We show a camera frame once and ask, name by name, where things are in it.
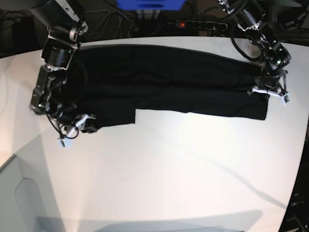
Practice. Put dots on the black power strip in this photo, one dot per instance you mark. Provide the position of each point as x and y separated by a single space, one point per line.
200 25

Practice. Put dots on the blue plastic box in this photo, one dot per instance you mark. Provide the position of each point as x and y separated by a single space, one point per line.
170 5

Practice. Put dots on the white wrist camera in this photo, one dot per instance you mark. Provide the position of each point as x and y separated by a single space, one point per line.
65 142
284 99

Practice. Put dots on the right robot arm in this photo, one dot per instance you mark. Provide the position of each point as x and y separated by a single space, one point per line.
66 24

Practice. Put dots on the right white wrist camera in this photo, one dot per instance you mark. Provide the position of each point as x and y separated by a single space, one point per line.
65 142

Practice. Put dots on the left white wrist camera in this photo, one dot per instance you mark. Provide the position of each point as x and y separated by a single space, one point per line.
284 99

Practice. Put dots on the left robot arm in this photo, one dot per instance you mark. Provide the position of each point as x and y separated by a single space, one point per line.
249 17

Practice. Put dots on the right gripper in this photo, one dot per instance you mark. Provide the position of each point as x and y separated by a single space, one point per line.
68 122

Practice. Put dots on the black T-shirt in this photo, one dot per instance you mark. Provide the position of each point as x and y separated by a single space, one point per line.
112 82

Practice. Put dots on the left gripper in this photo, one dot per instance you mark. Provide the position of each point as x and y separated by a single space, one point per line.
271 83

